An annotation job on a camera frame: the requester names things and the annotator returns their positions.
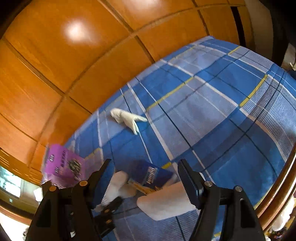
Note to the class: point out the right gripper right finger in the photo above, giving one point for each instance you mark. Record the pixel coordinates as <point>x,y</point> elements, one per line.
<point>192,182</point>

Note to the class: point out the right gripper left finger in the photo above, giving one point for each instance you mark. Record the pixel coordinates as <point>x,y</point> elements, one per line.
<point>99,181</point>

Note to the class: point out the white sock blue stripe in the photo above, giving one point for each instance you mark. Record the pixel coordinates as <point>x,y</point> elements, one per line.
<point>118,187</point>

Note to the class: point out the blue tissue packet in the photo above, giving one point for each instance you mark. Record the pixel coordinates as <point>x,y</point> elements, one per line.
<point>147,177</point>

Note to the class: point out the purple tissue box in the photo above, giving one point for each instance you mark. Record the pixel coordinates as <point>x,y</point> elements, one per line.
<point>63,168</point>

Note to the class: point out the blue plaid tablecloth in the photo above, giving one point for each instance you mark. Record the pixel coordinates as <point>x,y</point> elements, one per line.
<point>225,109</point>

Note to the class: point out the wooden wardrobe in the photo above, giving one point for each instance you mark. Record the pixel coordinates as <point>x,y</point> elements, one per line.
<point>60,60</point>

